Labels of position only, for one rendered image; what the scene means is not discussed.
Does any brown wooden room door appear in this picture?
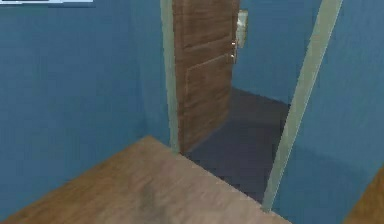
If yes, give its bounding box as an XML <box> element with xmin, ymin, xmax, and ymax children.
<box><xmin>171</xmin><ymin>0</ymin><xmax>241</xmax><ymax>155</ymax></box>

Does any silver door handle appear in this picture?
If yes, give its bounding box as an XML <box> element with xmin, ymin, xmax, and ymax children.
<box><xmin>230</xmin><ymin>39</ymin><xmax>238</xmax><ymax>64</ymax></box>

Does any pale wall switch plate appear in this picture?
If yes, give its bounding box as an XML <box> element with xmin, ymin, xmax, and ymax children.
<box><xmin>236</xmin><ymin>9</ymin><xmax>249</xmax><ymax>48</ymax></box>

